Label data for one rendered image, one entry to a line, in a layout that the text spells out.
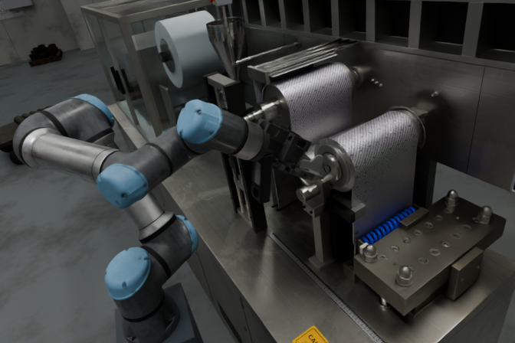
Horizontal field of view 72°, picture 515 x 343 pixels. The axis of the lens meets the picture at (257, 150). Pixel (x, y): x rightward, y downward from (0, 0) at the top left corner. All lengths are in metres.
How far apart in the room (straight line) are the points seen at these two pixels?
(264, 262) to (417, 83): 0.70
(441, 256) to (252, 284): 0.52
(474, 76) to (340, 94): 0.35
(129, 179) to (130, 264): 0.39
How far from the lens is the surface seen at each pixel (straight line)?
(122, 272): 0.96
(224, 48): 1.41
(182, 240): 1.01
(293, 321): 1.03
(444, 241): 1.06
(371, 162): 0.91
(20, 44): 12.37
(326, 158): 0.88
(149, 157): 0.64
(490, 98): 0.99
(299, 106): 1.01
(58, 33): 12.19
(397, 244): 1.02
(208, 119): 0.60
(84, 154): 0.73
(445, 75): 1.03
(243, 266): 1.17
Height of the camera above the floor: 1.75
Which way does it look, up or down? 29 degrees down
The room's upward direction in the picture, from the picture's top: 10 degrees counter-clockwise
